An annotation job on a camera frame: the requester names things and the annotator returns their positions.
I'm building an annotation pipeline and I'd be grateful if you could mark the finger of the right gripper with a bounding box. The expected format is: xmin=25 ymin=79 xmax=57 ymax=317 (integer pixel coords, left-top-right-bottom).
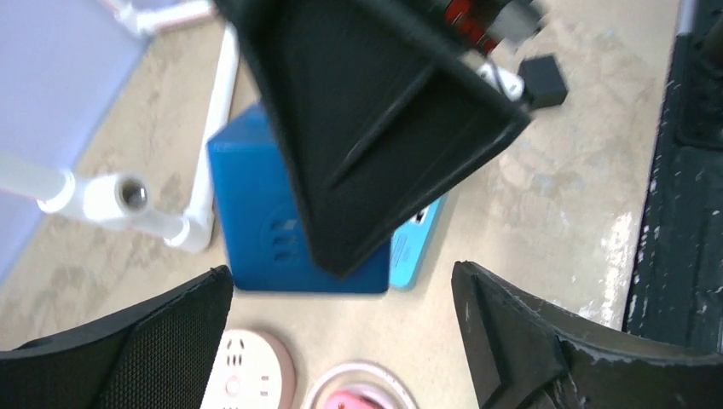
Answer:
xmin=216 ymin=0 xmax=530 ymax=277

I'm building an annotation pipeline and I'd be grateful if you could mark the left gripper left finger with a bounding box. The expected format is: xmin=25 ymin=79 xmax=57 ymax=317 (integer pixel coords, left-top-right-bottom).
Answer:
xmin=1 ymin=266 xmax=233 ymax=408

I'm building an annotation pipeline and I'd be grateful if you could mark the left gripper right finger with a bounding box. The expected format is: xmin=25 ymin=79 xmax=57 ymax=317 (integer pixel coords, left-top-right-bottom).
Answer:
xmin=451 ymin=262 xmax=722 ymax=408

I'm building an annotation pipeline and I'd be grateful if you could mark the teal power strip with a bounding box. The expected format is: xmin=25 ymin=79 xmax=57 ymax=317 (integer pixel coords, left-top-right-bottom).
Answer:
xmin=390 ymin=194 xmax=447 ymax=291

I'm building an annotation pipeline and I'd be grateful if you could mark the blue cube socket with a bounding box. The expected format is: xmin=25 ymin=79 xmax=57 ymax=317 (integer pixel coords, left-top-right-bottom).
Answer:
xmin=207 ymin=103 xmax=390 ymax=294

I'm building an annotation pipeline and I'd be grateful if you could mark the pink square plug adapter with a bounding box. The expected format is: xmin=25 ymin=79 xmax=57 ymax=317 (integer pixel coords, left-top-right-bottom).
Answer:
xmin=323 ymin=390 xmax=380 ymax=409

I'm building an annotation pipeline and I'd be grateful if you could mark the round pink power socket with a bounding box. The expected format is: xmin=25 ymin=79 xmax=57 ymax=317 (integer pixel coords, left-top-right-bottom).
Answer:
xmin=200 ymin=329 xmax=297 ymax=409

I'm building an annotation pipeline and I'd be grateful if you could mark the black power adapter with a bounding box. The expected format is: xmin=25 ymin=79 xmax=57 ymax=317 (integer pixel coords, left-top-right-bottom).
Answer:
xmin=518 ymin=54 xmax=569 ymax=110

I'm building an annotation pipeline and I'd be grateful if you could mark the white square wall adapter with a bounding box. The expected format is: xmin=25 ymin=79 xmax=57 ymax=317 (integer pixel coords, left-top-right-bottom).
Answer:
xmin=476 ymin=60 xmax=525 ymax=102

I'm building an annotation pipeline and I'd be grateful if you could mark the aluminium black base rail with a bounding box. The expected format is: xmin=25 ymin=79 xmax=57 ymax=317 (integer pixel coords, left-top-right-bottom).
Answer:
xmin=622 ymin=1 xmax=722 ymax=353

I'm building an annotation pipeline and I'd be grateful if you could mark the pink coiled cable with plug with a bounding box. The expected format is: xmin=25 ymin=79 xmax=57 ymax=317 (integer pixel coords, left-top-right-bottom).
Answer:
xmin=302 ymin=360 xmax=420 ymax=409

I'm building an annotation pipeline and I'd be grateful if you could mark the white PVC pipe frame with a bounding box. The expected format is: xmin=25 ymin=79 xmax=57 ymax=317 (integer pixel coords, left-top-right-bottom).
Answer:
xmin=1 ymin=25 xmax=240 ymax=253

